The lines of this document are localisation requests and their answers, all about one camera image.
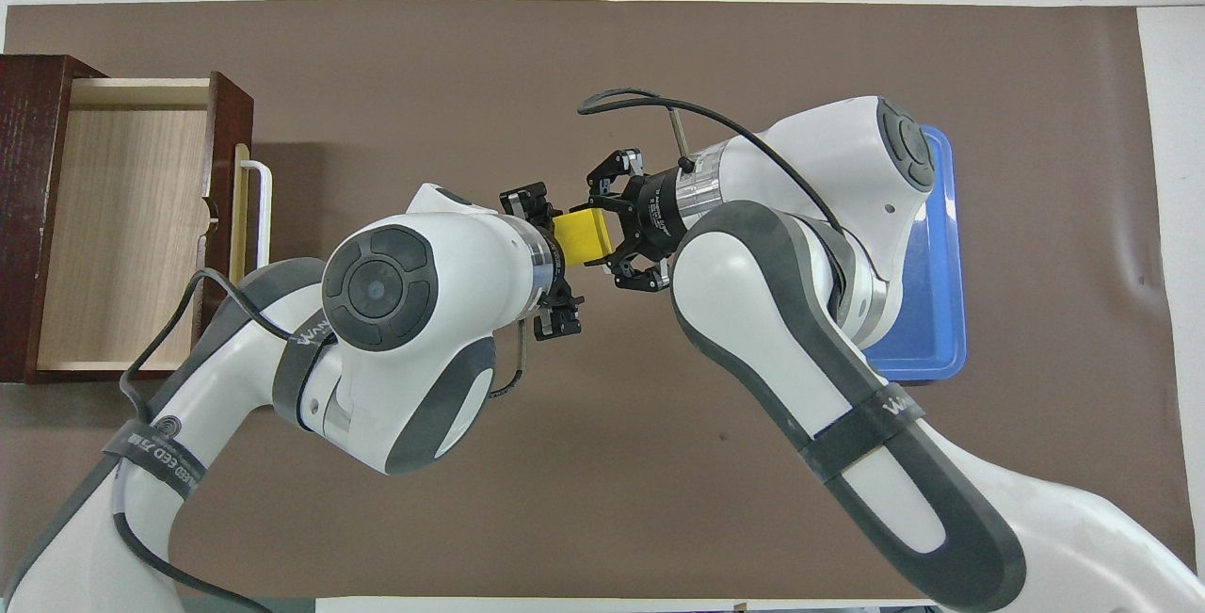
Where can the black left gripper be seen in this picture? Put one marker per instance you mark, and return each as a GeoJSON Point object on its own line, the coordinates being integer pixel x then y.
{"type": "Point", "coordinates": [559, 279]}

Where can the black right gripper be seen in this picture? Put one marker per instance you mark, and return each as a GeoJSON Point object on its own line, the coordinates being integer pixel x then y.
{"type": "Point", "coordinates": [654, 213]}

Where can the yellow cube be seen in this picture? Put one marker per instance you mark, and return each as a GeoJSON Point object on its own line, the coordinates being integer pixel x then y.
{"type": "Point", "coordinates": [584, 234]}

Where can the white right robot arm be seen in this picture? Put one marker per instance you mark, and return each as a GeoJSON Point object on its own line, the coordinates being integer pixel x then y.
{"type": "Point", "coordinates": [800, 312]}

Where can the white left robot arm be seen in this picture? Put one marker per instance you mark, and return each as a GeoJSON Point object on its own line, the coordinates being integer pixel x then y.
{"type": "Point", "coordinates": [377, 359]}

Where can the brown table mat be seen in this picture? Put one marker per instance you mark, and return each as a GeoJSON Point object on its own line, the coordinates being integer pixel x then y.
{"type": "Point", "coordinates": [602, 500]}

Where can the blue plastic tray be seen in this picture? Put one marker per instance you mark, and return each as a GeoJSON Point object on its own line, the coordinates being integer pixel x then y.
{"type": "Point", "coordinates": [927, 312]}

